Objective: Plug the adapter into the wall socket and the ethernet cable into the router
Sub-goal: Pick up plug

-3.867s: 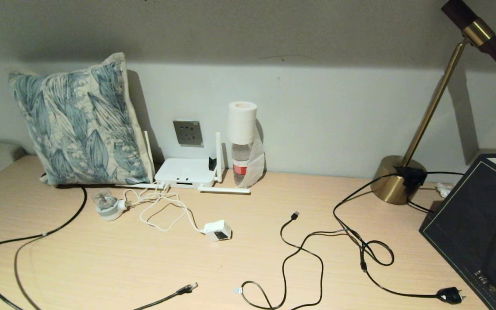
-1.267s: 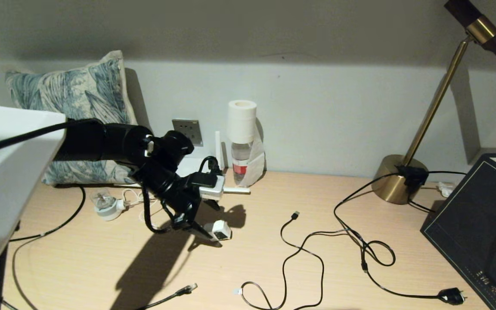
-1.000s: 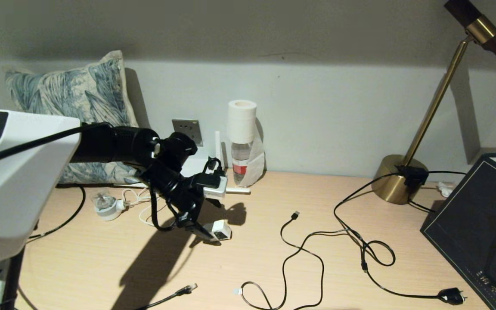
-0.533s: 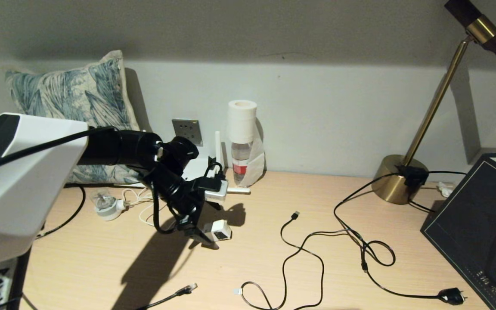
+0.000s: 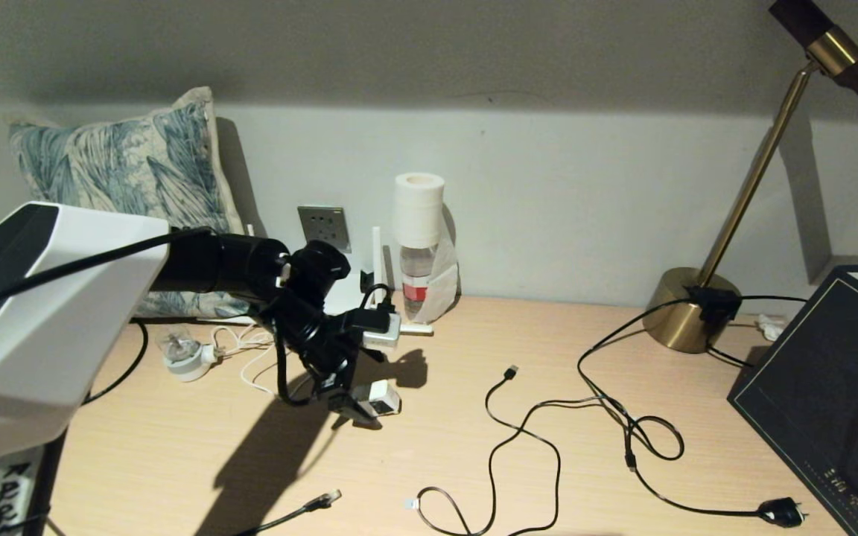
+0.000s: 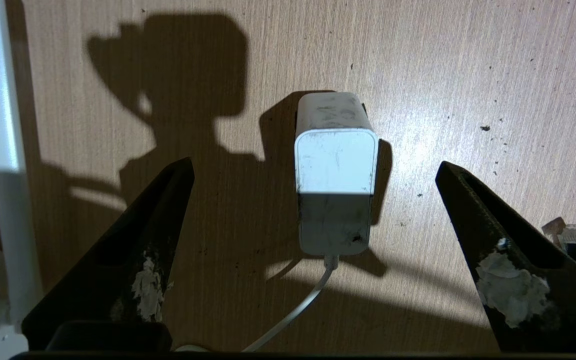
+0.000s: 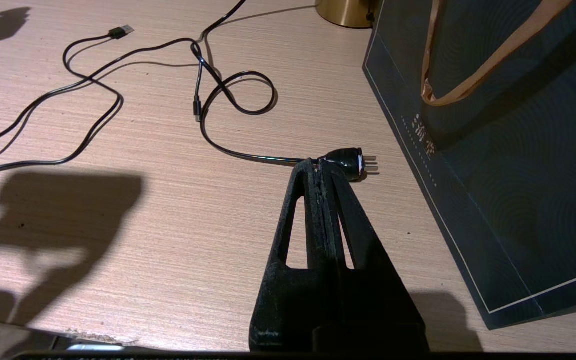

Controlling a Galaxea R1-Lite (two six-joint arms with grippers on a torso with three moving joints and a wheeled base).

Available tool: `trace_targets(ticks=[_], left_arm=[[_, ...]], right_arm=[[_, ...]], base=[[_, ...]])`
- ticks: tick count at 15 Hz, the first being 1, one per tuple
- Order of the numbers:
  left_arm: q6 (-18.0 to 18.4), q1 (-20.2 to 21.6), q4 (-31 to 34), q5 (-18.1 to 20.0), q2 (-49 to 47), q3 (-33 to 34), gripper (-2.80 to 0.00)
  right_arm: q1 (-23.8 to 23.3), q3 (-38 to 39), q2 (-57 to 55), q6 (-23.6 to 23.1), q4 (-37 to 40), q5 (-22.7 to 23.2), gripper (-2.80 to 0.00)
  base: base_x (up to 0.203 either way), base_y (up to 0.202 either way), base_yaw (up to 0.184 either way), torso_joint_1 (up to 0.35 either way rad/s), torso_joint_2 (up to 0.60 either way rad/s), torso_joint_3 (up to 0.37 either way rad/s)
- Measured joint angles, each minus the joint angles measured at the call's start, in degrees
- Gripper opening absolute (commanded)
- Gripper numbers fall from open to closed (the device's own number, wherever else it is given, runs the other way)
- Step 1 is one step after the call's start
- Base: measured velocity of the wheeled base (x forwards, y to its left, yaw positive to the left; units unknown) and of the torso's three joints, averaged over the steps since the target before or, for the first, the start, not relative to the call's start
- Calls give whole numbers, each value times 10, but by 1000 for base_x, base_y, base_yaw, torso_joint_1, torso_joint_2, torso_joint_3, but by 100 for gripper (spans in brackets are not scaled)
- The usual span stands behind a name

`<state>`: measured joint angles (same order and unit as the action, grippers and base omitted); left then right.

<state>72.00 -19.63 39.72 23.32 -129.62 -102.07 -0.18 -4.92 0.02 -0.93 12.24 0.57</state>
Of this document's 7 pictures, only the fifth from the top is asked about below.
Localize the white power adapter with cord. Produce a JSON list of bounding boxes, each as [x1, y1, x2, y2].
[[212, 324, 401, 416]]

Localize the black ethernet cable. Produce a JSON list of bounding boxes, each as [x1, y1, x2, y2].
[[83, 320, 343, 536]]

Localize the white router with antennas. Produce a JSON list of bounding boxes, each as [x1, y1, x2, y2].
[[198, 223, 434, 336]]

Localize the black plastic cable connector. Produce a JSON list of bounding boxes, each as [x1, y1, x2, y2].
[[686, 287, 741, 325]]

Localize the clear bottle with red label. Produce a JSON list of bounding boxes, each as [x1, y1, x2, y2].
[[400, 246, 437, 322]]

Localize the small white night light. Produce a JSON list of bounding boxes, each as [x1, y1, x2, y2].
[[159, 328, 220, 383]]

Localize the water bottle with paper cup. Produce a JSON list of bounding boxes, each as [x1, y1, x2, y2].
[[392, 173, 461, 325]]

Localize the blue leaf print pillow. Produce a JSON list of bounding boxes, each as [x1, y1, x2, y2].
[[8, 87, 251, 319]]

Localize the brass desk lamp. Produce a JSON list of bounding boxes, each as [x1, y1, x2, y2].
[[641, 0, 858, 354]]

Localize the black paper gift bag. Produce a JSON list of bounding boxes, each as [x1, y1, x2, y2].
[[727, 255, 858, 536]]

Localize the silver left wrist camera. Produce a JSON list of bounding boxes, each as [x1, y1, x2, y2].
[[340, 305, 402, 351]]

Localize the grey wall socket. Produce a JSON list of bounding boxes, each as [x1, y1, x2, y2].
[[297, 206, 352, 254]]

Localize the thin black USB cable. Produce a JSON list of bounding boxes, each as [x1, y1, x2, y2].
[[404, 365, 608, 536]]

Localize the black lamp power cord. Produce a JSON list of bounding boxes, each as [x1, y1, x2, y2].
[[576, 296, 808, 528]]

